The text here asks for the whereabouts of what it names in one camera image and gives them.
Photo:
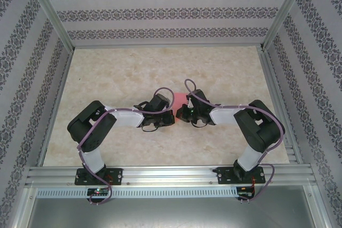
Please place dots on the aluminium frame leg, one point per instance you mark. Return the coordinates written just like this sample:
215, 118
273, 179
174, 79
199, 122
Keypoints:
22, 209
320, 206

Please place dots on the aluminium side rail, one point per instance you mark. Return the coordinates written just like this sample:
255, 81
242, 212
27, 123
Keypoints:
57, 105
272, 86

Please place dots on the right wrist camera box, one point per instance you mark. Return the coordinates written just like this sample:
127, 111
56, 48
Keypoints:
189, 103

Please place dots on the aluminium mounting rail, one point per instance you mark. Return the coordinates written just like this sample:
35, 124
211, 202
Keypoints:
171, 176

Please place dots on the grey sheet metal tray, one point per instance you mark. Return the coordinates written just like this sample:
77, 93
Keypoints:
171, 212

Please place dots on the pink paper sheet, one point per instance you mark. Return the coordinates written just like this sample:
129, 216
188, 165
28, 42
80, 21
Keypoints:
179, 98

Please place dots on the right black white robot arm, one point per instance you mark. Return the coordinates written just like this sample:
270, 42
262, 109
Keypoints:
256, 132

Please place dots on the aluminium back frame bar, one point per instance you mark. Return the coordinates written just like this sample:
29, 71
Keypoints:
171, 45

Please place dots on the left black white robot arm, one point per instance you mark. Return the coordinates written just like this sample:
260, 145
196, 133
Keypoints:
91, 129

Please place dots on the aluminium frame post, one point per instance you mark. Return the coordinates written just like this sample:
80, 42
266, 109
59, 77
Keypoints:
48, 9
286, 9

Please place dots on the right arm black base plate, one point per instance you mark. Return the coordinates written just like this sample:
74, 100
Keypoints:
223, 176

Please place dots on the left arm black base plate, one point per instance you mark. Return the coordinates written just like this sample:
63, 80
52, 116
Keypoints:
117, 176

